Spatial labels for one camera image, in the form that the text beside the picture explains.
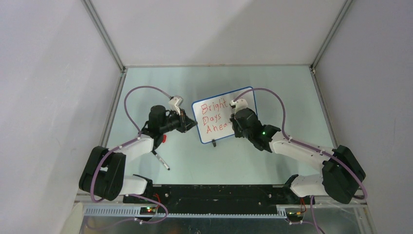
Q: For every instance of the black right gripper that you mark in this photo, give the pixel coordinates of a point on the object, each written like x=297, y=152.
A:
x=237, y=133

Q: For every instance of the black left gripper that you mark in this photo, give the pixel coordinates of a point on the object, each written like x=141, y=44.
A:
x=185, y=123

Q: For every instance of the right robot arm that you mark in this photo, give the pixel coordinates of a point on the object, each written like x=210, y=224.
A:
x=339, y=173

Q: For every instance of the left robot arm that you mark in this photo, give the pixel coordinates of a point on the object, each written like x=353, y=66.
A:
x=104, y=173

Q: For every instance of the white blue-framed whiteboard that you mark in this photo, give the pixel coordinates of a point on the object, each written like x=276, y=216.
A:
x=213, y=114

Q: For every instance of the black whiteboard marker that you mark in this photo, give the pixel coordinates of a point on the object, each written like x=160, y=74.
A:
x=161, y=160

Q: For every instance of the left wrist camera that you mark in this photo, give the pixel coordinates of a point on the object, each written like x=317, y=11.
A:
x=175, y=103

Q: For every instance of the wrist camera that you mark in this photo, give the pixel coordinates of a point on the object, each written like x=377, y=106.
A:
x=175, y=103
x=237, y=105

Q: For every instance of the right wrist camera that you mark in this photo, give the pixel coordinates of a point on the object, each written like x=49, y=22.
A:
x=237, y=105

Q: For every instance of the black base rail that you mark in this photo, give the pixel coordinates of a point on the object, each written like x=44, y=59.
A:
x=226, y=201

